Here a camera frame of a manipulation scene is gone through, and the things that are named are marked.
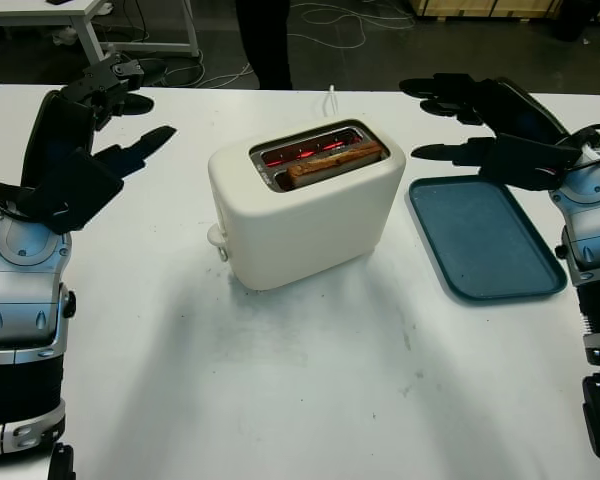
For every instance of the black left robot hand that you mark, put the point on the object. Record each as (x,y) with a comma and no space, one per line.
(55,135)

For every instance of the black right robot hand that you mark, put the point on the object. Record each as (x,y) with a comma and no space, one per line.
(525,112)

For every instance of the browned toast slice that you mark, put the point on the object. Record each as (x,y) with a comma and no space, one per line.
(330,162)

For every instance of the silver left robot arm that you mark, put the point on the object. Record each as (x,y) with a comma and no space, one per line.
(22,300)

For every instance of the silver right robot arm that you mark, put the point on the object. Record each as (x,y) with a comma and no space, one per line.
(597,225)

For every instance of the person in black trousers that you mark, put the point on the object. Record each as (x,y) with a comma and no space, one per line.
(267,45)

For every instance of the cream two-slot toaster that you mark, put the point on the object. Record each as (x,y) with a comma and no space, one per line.
(315,235)

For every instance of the black background object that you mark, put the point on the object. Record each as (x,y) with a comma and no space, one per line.
(575,20)

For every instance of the wooden crate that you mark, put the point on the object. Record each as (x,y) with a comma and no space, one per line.
(505,4)

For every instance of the white background table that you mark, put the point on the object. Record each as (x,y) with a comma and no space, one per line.
(55,12)

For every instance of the blue plastic tray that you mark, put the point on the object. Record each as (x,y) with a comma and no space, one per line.
(485,240)

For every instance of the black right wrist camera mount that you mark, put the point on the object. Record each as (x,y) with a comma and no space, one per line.
(525,162)

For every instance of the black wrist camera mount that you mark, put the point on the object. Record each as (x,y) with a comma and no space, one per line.
(525,162)
(75,195)

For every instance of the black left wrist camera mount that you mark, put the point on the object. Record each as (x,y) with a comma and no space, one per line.
(75,195)

